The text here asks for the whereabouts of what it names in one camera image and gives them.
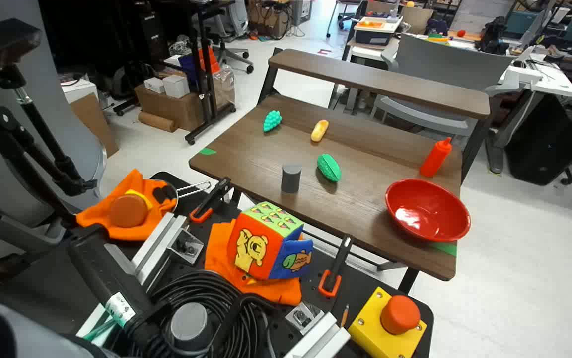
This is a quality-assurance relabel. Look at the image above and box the grey cylinder block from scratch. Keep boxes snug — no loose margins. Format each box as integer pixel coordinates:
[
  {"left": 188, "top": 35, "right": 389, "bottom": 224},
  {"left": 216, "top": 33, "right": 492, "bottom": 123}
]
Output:
[{"left": 282, "top": 162, "right": 301, "bottom": 192}]

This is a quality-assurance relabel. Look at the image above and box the green toy vegetable centre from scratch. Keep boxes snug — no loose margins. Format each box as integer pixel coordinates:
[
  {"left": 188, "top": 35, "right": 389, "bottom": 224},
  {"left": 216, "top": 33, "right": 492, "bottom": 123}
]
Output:
[{"left": 317, "top": 152, "right": 341, "bottom": 182}]

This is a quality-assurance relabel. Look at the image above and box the teal green toy vegetable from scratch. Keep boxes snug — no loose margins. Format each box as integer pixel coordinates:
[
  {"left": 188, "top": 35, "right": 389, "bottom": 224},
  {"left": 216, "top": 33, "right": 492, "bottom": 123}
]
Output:
[{"left": 262, "top": 109, "right": 282, "bottom": 133}]

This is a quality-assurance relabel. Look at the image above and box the colourful soft toy cube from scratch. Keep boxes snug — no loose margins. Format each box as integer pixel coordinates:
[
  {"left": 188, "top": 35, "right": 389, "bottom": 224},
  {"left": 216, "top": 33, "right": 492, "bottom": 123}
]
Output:
[{"left": 228, "top": 200, "right": 313, "bottom": 280}]

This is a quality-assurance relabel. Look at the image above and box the wooden table with shelf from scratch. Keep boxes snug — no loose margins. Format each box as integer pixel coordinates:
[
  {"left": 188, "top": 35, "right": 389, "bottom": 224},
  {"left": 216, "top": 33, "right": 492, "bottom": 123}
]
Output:
[{"left": 186, "top": 47, "right": 492, "bottom": 294}]

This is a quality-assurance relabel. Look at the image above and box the orange black clamp left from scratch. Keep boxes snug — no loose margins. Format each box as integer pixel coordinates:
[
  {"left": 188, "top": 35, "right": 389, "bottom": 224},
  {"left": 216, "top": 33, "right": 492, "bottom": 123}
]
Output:
[{"left": 188, "top": 176, "right": 230, "bottom": 224}]

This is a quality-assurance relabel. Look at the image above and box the orange black clamp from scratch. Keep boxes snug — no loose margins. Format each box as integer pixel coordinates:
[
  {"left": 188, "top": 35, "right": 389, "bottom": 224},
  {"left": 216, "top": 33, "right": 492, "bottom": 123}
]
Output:
[
  {"left": 188, "top": 176, "right": 230, "bottom": 224},
  {"left": 317, "top": 236, "right": 351, "bottom": 298}
]

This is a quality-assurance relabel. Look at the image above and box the orange cloth under cube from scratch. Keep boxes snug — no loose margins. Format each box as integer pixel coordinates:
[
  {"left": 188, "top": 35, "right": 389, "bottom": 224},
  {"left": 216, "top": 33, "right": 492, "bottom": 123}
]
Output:
[{"left": 204, "top": 220, "right": 303, "bottom": 306}]

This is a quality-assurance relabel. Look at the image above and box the orange black clamp right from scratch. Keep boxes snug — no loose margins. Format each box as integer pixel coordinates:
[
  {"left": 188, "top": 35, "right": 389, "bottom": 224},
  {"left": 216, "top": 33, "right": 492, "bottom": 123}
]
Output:
[{"left": 317, "top": 236, "right": 351, "bottom": 298}]

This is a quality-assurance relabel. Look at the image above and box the red plastic bowl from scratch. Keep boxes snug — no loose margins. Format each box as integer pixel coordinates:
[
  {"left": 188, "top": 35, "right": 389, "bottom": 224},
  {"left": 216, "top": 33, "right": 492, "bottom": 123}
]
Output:
[{"left": 385, "top": 178, "right": 470, "bottom": 242}]

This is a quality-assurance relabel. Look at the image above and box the cardboard box on floor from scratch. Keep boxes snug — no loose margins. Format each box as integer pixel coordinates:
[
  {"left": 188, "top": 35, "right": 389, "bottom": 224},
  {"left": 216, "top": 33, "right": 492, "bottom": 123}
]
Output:
[{"left": 135, "top": 71, "right": 204, "bottom": 133}]

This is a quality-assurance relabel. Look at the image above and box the orange cloth with ball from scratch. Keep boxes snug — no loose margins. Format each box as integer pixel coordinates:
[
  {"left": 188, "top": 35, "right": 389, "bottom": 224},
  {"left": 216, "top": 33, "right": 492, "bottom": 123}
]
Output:
[{"left": 75, "top": 168, "right": 178, "bottom": 240}]

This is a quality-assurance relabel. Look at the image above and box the yellow box red button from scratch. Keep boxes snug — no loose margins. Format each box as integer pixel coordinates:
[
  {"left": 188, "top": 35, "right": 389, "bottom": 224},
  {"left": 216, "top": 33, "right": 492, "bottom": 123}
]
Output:
[{"left": 347, "top": 286, "right": 426, "bottom": 358}]

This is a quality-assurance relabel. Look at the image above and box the grey office chair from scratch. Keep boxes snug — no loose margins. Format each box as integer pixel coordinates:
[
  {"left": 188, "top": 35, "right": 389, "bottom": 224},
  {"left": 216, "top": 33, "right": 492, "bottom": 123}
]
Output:
[{"left": 371, "top": 33, "right": 510, "bottom": 141}]

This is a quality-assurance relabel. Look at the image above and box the white desk in background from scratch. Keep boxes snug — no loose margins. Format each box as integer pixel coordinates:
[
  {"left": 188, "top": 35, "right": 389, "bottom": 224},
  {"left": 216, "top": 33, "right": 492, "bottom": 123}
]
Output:
[{"left": 482, "top": 51, "right": 572, "bottom": 174}]

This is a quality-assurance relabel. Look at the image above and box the black coiled cable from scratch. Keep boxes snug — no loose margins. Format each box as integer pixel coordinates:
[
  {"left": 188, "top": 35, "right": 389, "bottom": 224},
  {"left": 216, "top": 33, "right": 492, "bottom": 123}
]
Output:
[{"left": 123, "top": 266, "right": 282, "bottom": 358}]

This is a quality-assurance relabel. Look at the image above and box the aluminium rail bottom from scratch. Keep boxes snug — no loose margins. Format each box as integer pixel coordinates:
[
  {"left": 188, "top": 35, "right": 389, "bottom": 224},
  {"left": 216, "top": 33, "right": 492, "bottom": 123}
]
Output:
[{"left": 283, "top": 312, "right": 349, "bottom": 358}]

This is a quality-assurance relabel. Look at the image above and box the aluminium rail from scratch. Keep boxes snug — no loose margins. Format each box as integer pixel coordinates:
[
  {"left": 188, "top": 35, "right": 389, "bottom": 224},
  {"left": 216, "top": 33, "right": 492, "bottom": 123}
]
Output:
[
  {"left": 131, "top": 212, "right": 186, "bottom": 282},
  {"left": 283, "top": 312, "right": 349, "bottom": 358}
]

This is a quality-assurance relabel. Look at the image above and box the aluminium rail left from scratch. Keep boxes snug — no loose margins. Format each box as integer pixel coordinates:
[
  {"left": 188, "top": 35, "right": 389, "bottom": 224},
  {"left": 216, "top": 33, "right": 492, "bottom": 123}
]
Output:
[{"left": 131, "top": 212, "right": 186, "bottom": 282}]

